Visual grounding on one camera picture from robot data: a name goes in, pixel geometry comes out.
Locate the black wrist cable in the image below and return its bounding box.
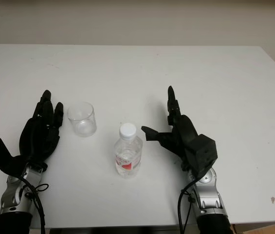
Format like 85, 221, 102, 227
20, 176, 50, 234
177, 175, 201, 234

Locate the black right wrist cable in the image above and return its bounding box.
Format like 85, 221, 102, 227
177, 175, 201, 234

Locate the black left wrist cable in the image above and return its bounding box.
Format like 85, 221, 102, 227
20, 176, 50, 234

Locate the clear glass cup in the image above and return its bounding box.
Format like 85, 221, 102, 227
67, 101, 97, 138

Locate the clear plastic water bottle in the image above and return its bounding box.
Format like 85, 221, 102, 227
113, 122, 144, 180

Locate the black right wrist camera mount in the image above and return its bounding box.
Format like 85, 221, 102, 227
184, 133, 218, 180

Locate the dark robot torso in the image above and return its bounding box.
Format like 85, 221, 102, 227
49, 228, 199, 234

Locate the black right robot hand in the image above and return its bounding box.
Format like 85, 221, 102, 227
141, 85, 199, 176

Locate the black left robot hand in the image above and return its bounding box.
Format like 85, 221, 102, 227
18, 89, 65, 169

